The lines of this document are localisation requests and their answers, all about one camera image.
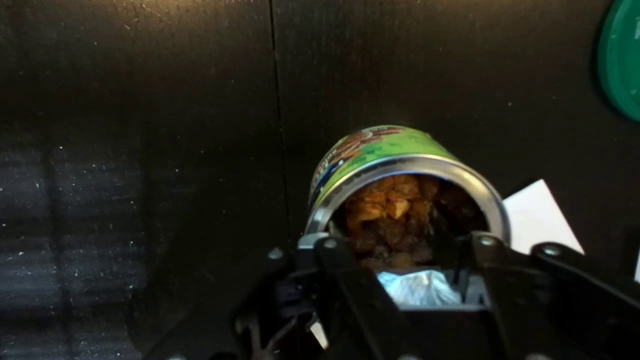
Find brown snack pieces in can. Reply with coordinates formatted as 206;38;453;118
341;175;467;267

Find yellow green snack can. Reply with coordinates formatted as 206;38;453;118
306;123;514;309

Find green plastic lid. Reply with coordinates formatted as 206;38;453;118
594;0;640;123

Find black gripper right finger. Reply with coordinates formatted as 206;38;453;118
467;227;640;360

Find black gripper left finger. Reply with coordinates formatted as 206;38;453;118
141;232;422;360

